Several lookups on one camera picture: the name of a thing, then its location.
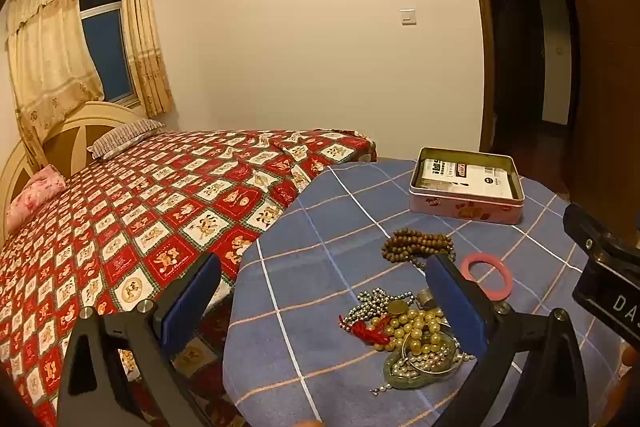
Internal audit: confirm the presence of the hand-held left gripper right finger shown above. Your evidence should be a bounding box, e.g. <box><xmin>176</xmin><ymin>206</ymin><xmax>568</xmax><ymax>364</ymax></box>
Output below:
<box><xmin>426</xmin><ymin>253</ymin><xmax>603</xmax><ymax>427</ymax></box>

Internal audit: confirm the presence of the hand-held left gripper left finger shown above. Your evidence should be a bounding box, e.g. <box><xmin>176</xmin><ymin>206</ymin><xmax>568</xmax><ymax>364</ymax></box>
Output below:
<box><xmin>56</xmin><ymin>251</ymin><xmax>223</xmax><ymax>427</ymax></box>

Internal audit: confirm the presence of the cream pearl necklace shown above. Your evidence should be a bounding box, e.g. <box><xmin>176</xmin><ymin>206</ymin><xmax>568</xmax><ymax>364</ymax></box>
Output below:
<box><xmin>374</xmin><ymin>307</ymin><xmax>456</xmax><ymax>358</ymax></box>

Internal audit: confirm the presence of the pink ring bangle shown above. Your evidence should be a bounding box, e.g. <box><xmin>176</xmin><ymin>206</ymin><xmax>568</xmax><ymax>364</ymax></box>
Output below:
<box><xmin>460</xmin><ymin>253</ymin><xmax>514</xmax><ymax>297</ymax></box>

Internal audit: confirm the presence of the small bead strand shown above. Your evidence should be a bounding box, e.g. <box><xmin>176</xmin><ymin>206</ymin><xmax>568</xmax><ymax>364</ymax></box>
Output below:
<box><xmin>370</xmin><ymin>347</ymin><xmax>476</xmax><ymax>395</ymax></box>

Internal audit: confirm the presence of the thin silver bangle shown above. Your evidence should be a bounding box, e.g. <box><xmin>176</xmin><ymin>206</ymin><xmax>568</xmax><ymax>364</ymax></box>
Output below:
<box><xmin>402</xmin><ymin>332</ymin><xmax>473</xmax><ymax>376</ymax></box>

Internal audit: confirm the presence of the brown wooden bead bracelet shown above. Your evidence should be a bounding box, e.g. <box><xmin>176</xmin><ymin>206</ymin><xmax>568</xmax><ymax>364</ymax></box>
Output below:
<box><xmin>381</xmin><ymin>228</ymin><xmax>457</xmax><ymax>267</ymax></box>

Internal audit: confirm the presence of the silver bead necklace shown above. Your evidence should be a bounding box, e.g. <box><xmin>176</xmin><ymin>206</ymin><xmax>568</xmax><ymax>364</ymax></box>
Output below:
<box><xmin>342</xmin><ymin>288</ymin><xmax>416</xmax><ymax>333</ymax></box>

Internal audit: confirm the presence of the red knotted cord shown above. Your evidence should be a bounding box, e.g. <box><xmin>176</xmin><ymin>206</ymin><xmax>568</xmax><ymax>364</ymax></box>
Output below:
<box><xmin>339</xmin><ymin>314</ymin><xmax>393</xmax><ymax>348</ymax></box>

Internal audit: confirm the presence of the pink tin box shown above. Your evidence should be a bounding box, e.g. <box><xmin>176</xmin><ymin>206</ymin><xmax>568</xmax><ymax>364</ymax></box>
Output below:
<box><xmin>409</xmin><ymin>147</ymin><xmax>525</xmax><ymax>226</ymax></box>

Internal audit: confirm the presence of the green jade bangle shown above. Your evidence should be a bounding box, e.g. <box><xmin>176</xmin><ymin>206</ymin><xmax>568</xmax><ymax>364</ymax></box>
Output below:
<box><xmin>382</xmin><ymin>337</ymin><xmax>463</xmax><ymax>392</ymax></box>

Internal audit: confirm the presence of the red printed bed sheet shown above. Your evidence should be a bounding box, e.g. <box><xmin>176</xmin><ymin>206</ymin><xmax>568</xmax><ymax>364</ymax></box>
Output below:
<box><xmin>0</xmin><ymin>129</ymin><xmax>378</xmax><ymax>427</ymax></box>

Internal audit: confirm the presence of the white paper card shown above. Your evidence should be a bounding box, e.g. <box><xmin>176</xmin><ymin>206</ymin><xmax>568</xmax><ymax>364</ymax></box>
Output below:
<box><xmin>417</xmin><ymin>158</ymin><xmax>516</xmax><ymax>198</ymax></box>

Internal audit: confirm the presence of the blue checked tablecloth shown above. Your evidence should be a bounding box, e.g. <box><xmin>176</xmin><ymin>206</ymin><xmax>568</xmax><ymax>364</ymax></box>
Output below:
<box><xmin>222</xmin><ymin>159</ymin><xmax>626</xmax><ymax>427</ymax></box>

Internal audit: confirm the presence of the striped pillow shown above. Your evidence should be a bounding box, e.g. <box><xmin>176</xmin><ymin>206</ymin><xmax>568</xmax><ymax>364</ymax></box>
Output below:
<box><xmin>87</xmin><ymin>119</ymin><xmax>166</xmax><ymax>162</ymax></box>

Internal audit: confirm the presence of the pink floral pillow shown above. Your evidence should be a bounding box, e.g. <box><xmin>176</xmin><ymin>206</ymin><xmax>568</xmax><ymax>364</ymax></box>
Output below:
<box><xmin>6</xmin><ymin>164</ymin><xmax>67</xmax><ymax>233</ymax></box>

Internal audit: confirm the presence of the brown wooden door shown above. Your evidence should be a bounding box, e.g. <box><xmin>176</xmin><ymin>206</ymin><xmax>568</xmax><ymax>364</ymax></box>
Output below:
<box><xmin>560</xmin><ymin>0</ymin><xmax>640</xmax><ymax>228</ymax></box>

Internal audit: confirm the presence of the cream bed headboard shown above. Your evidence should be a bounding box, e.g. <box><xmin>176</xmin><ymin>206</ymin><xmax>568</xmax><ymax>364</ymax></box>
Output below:
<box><xmin>0</xmin><ymin>101</ymin><xmax>146</xmax><ymax>233</ymax></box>

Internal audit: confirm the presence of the window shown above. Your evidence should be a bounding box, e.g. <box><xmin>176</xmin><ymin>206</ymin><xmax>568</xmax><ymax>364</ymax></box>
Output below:
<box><xmin>79</xmin><ymin>0</ymin><xmax>138</xmax><ymax>104</ymax></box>

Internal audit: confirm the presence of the narrow cream curtain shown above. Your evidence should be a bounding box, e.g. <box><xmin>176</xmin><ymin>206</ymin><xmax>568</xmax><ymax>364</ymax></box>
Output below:
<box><xmin>118</xmin><ymin>0</ymin><xmax>174</xmax><ymax>118</ymax></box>

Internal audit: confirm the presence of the wide cream curtain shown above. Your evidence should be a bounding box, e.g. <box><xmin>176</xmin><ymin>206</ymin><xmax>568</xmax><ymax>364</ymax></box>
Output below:
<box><xmin>5</xmin><ymin>0</ymin><xmax>106</xmax><ymax>168</ymax></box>

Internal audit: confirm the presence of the wooden door frame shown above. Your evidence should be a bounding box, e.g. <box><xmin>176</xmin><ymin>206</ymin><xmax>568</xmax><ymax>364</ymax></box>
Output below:
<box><xmin>452</xmin><ymin>0</ymin><xmax>496</xmax><ymax>158</ymax></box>

